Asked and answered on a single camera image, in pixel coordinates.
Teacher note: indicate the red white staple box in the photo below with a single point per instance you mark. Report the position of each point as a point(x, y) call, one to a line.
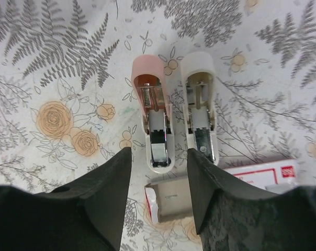
point(170, 199)

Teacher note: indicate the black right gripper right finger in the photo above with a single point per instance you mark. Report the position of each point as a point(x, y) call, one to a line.
point(231, 214)

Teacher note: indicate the pink small object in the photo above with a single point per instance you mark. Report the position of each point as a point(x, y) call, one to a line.
point(149, 84)

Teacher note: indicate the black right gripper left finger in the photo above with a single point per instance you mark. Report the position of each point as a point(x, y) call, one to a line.
point(85, 214)

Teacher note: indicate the floral patterned table mat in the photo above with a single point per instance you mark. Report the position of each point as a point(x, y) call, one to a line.
point(67, 104)

